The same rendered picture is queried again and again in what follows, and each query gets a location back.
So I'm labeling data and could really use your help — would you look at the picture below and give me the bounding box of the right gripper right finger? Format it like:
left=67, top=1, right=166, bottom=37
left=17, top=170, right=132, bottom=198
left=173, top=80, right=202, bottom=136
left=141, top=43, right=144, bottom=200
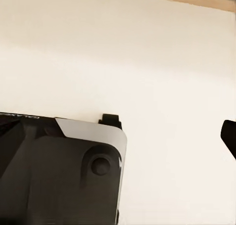
left=220, top=120, right=236, bottom=159

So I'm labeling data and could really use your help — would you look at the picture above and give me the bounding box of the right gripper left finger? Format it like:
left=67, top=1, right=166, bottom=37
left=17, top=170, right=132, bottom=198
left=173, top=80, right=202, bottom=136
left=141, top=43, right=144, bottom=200
left=0, top=120, right=26, bottom=178

